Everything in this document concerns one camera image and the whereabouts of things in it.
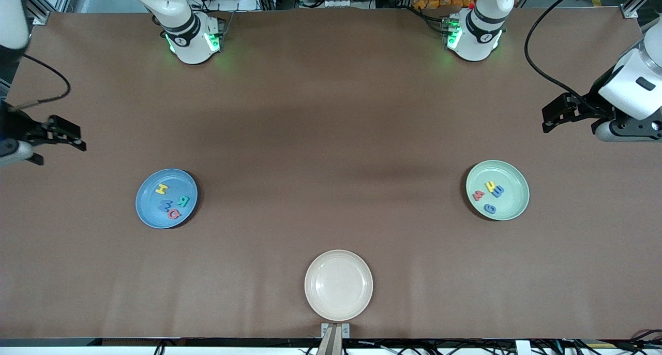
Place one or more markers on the blue uppercase M letter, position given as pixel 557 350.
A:
pixel 165 205

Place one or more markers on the blue plate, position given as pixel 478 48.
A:
pixel 150 210

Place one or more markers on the white tag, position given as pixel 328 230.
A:
pixel 523 348

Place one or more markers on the red lowercase m letter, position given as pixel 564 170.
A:
pixel 479 195

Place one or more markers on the aluminium frame profile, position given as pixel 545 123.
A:
pixel 41 17
pixel 630 12

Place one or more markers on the beige plate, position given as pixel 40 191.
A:
pixel 338 285

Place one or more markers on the blue lowercase m letter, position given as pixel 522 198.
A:
pixel 498 191

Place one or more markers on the teal uppercase R letter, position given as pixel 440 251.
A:
pixel 183 201

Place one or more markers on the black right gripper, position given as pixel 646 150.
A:
pixel 14 127

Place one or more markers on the blue lowercase g letter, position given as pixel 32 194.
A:
pixel 490 208

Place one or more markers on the grey metal camera mount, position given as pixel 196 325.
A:
pixel 335 339

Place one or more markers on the yellow uppercase H letter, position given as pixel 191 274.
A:
pixel 162 190

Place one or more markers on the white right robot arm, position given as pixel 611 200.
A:
pixel 191 39

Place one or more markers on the green plate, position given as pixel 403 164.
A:
pixel 514 200

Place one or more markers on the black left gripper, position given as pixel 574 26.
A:
pixel 591 109

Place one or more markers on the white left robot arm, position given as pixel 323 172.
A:
pixel 478 34

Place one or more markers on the red uppercase Q letter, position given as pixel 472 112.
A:
pixel 171 214

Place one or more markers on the yellow lowercase h letter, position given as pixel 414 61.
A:
pixel 490 186

